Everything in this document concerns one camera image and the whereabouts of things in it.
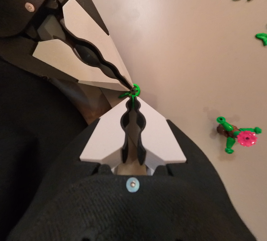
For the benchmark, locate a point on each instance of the person's black jacket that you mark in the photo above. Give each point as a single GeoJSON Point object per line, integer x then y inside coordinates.
{"type": "Point", "coordinates": [31, 130]}

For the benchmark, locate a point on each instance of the small brick flower plant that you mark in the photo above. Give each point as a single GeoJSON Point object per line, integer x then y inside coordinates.
{"type": "Point", "coordinates": [247, 138]}

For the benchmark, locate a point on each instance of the green wheel stem piece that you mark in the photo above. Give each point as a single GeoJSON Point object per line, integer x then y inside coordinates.
{"type": "Point", "coordinates": [132, 101]}

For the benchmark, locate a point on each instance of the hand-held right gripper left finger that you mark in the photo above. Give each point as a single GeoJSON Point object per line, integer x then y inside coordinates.
{"type": "Point", "coordinates": [104, 138]}

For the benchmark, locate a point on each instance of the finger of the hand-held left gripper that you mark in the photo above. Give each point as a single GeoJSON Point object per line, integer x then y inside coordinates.
{"type": "Point", "coordinates": [58, 57]}
{"type": "Point", "coordinates": [89, 27]}

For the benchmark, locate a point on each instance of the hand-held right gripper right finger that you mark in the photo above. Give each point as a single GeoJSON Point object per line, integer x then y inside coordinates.
{"type": "Point", "coordinates": [162, 138]}

